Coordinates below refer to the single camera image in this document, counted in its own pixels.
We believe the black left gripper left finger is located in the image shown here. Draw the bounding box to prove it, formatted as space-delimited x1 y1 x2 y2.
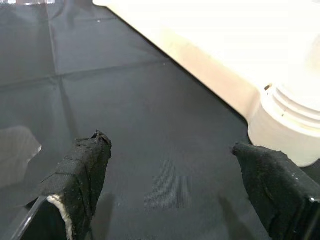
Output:
12 129 113 240

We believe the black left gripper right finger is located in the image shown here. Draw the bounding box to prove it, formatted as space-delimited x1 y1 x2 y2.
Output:
229 141 320 240

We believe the white plastic table leg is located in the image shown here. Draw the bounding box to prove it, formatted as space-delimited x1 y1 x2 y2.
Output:
264 34 320 131

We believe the white plastic children table top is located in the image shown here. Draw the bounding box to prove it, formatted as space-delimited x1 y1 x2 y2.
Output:
92 0 320 168

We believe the black tablecloth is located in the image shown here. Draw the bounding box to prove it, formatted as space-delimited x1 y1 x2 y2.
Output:
0 0 320 240

